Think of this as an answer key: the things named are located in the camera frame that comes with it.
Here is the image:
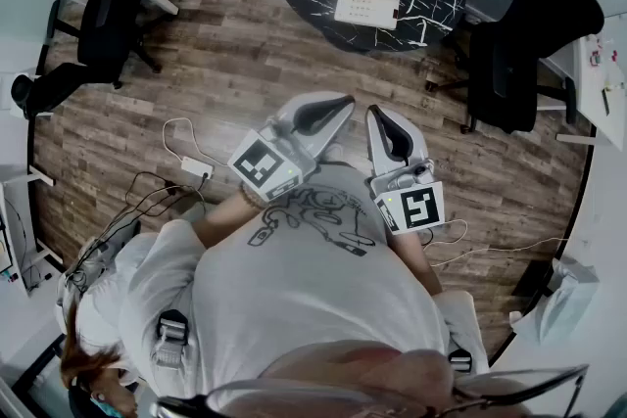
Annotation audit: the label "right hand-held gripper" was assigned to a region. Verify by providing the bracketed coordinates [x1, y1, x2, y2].
[366, 105, 446, 236]

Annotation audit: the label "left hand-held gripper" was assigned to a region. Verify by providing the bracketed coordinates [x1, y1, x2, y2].
[227, 91, 356, 203]

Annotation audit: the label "white telephone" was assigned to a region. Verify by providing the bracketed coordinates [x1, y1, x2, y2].
[333, 0, 403, 30]

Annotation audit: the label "person's right forearm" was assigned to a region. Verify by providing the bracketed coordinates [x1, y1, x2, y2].
[391, 229, 445, 298]

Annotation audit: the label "person's left forearm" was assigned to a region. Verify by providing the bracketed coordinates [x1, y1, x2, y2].
[193, 183, 268, 246]

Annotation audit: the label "person's white shoe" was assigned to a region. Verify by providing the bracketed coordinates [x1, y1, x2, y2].
[320, 141, 347, 163]

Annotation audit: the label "black office chair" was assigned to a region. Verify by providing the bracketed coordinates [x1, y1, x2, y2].
[425, 0, 606, 136]
[10, 0, 163, 121]

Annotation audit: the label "white power strip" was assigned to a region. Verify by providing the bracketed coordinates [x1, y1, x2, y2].
[180, 155, 216, 178]

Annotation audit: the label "gray printed t-shirt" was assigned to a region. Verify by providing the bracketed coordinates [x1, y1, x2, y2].
[117, 163, 491, 412]

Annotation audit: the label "person's face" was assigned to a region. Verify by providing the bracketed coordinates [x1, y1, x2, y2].
[254, 340, 540, 418]

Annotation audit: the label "clear plastic bag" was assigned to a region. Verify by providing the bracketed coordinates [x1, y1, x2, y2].
[508, 256, 602, 348]

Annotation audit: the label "person's eyeglasses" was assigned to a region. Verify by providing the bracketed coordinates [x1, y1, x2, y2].
[149, 364, 592, 418]

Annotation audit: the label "black framed glass cabinet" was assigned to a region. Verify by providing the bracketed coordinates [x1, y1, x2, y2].
[0, 209, 15, 283]

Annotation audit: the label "beaded wooden bracelet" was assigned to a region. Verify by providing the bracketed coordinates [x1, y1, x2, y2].
[238, 180, 265, 214]

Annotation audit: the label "long white cable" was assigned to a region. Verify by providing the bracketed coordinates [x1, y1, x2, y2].
[420, 218, 569, 268]

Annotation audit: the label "white power cable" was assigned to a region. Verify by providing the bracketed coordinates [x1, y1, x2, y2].
[162, 116, 231, 165]

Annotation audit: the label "bundle of black cables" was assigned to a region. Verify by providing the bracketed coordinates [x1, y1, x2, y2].
[63, 170, 207, 290]

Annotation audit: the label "gray shoulder strap buckle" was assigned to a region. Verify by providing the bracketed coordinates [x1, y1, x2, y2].
[448, 347, 474, 373]
[149, 307, 192, 371]

